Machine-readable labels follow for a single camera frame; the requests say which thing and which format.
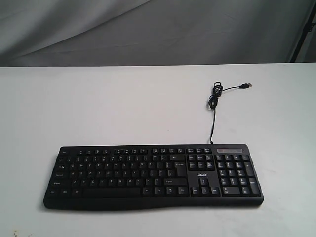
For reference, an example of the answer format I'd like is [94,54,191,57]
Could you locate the black acer keyboard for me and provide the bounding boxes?
[43,144,264,211]

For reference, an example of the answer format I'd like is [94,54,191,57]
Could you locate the grey backdrop cloth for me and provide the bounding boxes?
[0,0,314,67]

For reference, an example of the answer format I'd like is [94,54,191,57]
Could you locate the black tripod stand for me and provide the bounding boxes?
[289,1,316,63]

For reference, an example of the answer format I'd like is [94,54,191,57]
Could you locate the black USB cable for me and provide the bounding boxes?
[205,82,253,145]

